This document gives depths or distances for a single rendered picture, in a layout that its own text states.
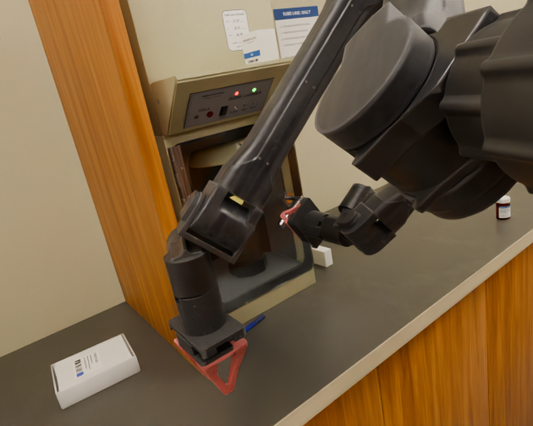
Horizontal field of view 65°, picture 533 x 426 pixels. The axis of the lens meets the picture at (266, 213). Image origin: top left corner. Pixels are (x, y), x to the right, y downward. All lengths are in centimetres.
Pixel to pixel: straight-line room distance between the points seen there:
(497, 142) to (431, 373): 100
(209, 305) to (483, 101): 42
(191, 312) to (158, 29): 55
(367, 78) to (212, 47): 70
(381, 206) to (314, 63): 31
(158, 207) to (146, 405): 38
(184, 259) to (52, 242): 78
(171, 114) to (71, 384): 57
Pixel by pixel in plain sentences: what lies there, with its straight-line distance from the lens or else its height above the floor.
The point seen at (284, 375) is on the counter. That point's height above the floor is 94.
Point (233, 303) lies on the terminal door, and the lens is 98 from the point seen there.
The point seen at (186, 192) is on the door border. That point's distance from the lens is 86.
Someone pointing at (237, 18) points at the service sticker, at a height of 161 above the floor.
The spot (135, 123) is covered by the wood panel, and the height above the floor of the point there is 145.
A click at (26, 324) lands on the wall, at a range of 132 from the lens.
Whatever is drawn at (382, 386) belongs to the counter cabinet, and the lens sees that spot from 101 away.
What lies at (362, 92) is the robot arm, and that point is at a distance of 23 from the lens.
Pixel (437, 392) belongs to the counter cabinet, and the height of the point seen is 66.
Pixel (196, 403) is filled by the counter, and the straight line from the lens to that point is 86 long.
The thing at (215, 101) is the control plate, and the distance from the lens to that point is 82.
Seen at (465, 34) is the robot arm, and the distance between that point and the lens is 24.
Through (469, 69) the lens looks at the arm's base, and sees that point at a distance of 21.
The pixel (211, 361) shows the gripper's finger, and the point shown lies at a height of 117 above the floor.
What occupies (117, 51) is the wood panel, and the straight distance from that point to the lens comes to 74.
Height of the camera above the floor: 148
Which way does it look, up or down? 17 degrees down
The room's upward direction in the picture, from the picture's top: 11 degrees counter-clockwise
